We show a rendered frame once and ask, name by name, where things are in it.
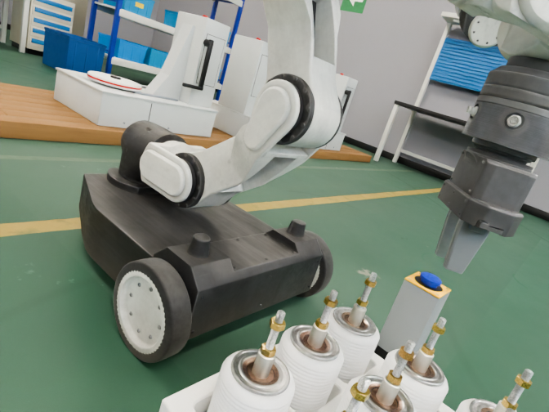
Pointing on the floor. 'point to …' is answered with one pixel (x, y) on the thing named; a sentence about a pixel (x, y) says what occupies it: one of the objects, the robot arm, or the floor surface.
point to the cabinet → (35, 39)
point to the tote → (72, 51)
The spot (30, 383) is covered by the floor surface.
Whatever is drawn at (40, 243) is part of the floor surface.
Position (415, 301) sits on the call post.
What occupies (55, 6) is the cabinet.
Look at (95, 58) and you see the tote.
